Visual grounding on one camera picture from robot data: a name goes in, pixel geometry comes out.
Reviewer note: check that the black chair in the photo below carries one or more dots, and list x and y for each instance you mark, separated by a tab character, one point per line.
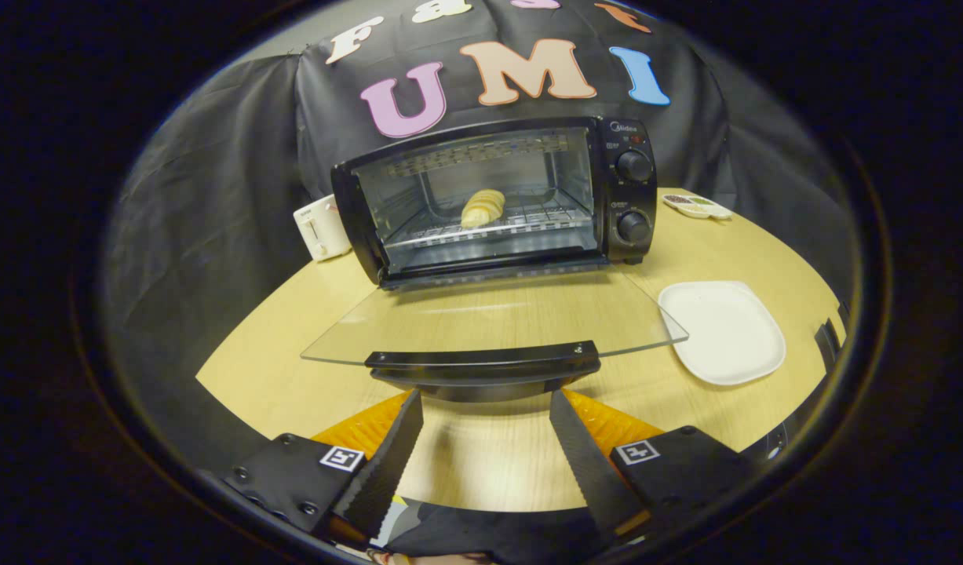
829	339

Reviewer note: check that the yellow bread roll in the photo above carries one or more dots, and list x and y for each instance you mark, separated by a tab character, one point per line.
483	208

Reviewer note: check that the black backdrop cloth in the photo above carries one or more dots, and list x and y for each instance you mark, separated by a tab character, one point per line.
214	220

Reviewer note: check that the black toaster oven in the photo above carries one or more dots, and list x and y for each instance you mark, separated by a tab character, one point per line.
497	235

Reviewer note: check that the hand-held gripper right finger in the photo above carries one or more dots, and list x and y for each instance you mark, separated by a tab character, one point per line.
585	459

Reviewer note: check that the white square plate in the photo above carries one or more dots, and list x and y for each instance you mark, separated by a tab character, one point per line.
723	332

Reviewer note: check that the white pop-up toaster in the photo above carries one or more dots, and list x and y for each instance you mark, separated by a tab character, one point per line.
321	227

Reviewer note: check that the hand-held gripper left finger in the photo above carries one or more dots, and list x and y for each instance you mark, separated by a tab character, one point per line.
383	464

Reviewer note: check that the small white divided dish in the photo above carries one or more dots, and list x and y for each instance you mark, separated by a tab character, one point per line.
697	205

